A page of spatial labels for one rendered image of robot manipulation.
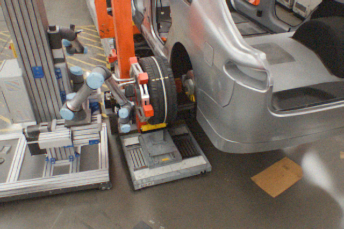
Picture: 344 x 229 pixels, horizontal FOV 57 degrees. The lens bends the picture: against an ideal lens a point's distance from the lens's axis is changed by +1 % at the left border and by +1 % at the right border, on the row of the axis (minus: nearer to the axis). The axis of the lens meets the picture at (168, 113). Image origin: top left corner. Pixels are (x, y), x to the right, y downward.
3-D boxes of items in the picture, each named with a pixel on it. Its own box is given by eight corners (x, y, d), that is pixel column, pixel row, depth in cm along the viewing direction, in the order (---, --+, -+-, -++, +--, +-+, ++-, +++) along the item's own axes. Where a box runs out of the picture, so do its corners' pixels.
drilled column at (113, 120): (119, 133, 392) (115, 105, 368) (110, 134, 389) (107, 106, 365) (117, 128, 400) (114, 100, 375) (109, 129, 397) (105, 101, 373)
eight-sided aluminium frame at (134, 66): (150, 131, 302) (148, 81, 271) (144, 132, 301) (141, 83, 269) (137, 101, 344) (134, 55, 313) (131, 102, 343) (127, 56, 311)
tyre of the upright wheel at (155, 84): (155, 77, 356) (171, 130, 331) (135, 80, 350) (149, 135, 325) (163, 41, 297) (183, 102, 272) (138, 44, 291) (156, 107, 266)
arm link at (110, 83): (93, 63, 254) (124, 109, 277) (89, 69, 245) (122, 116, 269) (105, 57, 250) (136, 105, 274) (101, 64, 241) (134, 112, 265)
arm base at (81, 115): (68, 122, 274) (66, 113, 268) (69, 113, 286) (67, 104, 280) (86, 120, 276) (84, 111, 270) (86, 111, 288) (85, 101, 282)
